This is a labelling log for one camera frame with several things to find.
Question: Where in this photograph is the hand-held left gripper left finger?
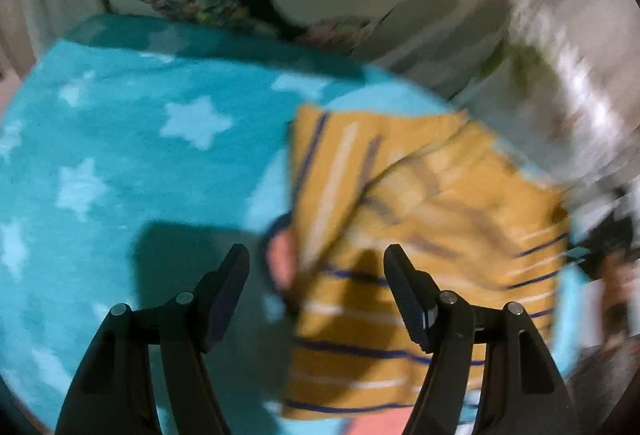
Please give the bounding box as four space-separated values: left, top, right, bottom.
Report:
54 244 251 435

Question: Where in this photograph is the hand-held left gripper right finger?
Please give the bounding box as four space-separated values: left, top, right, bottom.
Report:
383 244 581 435

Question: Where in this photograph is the mustard striped small garment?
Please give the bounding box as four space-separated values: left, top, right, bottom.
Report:
260 104 572 422

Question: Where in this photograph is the turquoise star-print blanket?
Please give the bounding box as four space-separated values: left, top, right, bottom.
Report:
0 13 596 435

